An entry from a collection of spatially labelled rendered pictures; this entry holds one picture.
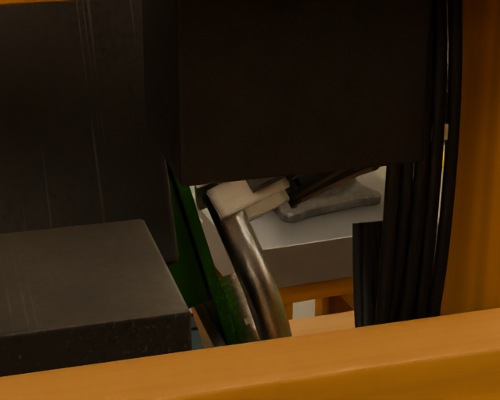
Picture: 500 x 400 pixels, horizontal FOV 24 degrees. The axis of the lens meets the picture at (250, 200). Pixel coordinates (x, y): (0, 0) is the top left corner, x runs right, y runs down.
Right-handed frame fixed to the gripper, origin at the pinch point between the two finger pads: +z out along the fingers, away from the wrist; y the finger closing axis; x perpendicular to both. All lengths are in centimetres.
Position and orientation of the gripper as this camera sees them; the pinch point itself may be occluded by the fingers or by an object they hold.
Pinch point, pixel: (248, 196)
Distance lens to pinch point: 105.1
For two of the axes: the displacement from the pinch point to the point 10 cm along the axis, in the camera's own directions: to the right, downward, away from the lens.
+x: 4.7, 8.2, -3.3
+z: -8.8, 4.5, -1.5
